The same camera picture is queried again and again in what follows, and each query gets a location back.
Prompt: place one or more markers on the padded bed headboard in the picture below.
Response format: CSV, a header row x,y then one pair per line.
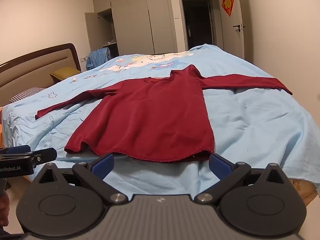
x,y
30,65

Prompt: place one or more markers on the grey built-in wardrobe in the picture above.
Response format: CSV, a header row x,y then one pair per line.
x,y
135,17

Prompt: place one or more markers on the white room door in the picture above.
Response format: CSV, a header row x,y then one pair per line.
x,y
235,45

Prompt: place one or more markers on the red diamond door decoration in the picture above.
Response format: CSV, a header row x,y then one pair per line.
x,y
227,2

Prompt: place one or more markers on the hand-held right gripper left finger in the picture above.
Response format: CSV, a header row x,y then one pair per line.
x,y
104,164

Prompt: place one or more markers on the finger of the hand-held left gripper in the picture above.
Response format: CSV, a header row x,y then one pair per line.
x,y
46,156
17,149

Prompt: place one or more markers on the houndstooth pillow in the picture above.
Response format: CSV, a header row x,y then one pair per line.
x,y
27,93

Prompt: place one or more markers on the dark red long-sleeved sweater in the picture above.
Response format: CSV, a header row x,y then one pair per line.
x,y
150,117

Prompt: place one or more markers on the olive green pillow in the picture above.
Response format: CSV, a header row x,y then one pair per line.
x,y
63,74

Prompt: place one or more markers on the doorway frame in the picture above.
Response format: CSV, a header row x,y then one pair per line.
x,y
217,30

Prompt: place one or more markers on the light blue printed blanket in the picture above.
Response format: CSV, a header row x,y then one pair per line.
x,y
250,120

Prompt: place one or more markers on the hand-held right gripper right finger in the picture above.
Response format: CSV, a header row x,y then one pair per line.
x,y
219,166

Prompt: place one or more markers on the blue clothes heap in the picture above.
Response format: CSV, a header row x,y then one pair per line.
x,y
98,57

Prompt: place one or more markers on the tan mattress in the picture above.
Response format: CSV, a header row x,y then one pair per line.
x,y
303,190

